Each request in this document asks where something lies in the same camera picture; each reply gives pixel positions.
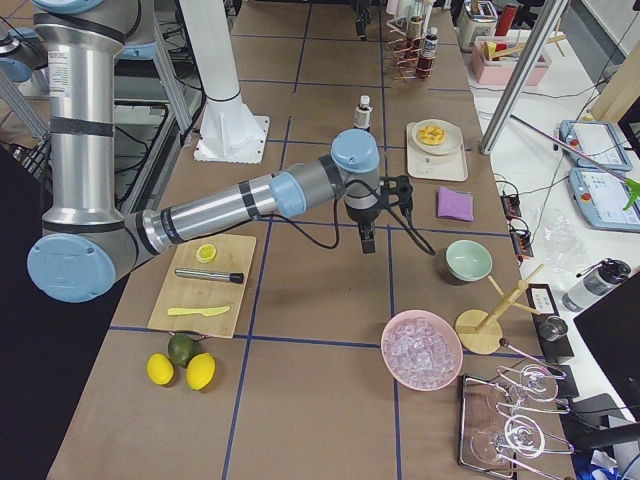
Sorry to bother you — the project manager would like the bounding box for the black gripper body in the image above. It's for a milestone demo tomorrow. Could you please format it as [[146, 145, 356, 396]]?
[[344, 175, 413, 228]]

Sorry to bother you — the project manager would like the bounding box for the tea bottle white cap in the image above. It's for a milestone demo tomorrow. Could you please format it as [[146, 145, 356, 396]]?
[[353, 95, 373, 132]]

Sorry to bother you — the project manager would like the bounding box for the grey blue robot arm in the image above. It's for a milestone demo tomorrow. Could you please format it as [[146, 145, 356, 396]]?
[[27, 1, 412, 303]]

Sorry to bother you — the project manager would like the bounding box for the wine glass holder tray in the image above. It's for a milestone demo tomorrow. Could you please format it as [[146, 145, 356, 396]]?
[[457, 338, 574, 479]]

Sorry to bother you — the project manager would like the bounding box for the purple folded cloth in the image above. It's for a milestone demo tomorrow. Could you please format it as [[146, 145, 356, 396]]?
[[436, 186, 474, 222]]

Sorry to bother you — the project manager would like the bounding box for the beige round plate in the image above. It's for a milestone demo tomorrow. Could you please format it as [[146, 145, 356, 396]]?
[[410, 119, 463, 155]]

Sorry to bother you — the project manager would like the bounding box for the green ceramic bowl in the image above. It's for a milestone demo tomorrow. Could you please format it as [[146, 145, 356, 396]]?
[[445, 240, 493, 282]]

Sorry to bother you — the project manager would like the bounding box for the pink bowl with ice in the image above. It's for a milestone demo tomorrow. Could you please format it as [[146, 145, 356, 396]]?
[[381, 310, 463, 392]]

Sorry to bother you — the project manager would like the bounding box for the wooden cutting board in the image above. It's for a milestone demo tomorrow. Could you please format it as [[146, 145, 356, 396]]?
[[148, 234, 256, 338]]

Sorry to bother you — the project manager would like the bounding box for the metal muddler black tip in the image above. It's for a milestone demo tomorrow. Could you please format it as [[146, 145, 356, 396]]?
[[174, 268, 245, 284]]

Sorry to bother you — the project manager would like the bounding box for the wooden mug tree stand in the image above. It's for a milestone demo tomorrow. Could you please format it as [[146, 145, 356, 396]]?
[[455, 264, 544, 355]]

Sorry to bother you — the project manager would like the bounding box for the pink storage bin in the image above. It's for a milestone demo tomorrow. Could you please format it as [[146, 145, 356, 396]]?
[[471, 40, 551, 86]]

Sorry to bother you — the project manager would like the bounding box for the lemon half slice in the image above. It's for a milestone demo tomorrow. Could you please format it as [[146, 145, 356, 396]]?
[[195, 243, 217, 263]]

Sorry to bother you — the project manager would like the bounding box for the yellow plastic knife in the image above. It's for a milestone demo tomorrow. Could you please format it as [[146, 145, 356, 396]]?
[[166, 306, 231, 317]]

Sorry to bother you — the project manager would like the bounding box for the teach pendant tablet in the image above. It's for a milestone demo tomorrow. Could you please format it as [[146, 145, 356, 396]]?
[[568, 168, 639, 233], [559, 120, 632, 172]]

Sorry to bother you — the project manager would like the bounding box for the small metal cup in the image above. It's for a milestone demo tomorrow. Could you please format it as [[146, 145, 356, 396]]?
[[537, 315, 568, 342]]

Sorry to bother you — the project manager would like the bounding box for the yellow lemon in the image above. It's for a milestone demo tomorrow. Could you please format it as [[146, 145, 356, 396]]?
[[186, 353, 216, 391], [146, 353, 174, 386]]

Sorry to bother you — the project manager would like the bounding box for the green lime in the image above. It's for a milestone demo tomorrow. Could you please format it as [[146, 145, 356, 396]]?
[[167, 333, 197, 368]]

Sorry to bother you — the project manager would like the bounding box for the grey water bottle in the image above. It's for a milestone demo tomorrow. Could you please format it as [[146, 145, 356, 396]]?
[[561, 258, 631, 312]]

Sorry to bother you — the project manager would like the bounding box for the metal rod stand green clip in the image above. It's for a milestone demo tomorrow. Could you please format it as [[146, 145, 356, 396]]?
[[509, 114, 640, 210]]

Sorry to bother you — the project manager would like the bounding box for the copper wire bottle rack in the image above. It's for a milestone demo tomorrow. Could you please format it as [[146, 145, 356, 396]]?
[[387, 17, 427, 80]]

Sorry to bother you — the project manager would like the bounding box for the aluminium frame post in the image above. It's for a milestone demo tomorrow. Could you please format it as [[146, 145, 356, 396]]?
[[479, 0, 569, 155]]

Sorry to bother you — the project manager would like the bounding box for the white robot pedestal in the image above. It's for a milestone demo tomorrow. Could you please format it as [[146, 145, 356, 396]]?
[[181, 1, 270, 164]]

